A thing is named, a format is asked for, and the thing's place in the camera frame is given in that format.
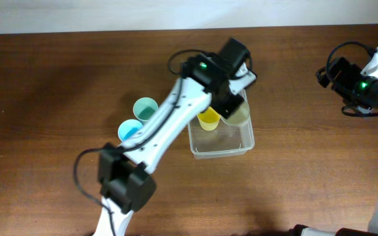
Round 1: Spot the green cup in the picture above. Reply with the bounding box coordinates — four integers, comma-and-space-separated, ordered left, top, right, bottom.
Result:
133, 97, 158, 124

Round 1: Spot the cream cup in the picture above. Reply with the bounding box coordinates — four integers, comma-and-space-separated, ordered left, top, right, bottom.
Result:
221, 102, 250, 127

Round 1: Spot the clear plastic container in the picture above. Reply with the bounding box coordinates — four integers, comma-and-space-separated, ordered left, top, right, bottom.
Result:
187, 90, 256, 160

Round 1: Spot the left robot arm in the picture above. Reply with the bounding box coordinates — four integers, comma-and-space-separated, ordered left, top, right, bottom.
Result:
95, 38, 256, 235

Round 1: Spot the yellow cup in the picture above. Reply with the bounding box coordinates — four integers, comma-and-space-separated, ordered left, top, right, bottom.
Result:
197, 107, 221, 131

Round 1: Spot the right black cable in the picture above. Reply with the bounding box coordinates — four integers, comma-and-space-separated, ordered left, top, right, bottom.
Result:
316, 41, 378, 124

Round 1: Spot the blue cup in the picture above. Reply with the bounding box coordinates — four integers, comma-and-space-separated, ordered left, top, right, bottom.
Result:
117, 119, 143, 141

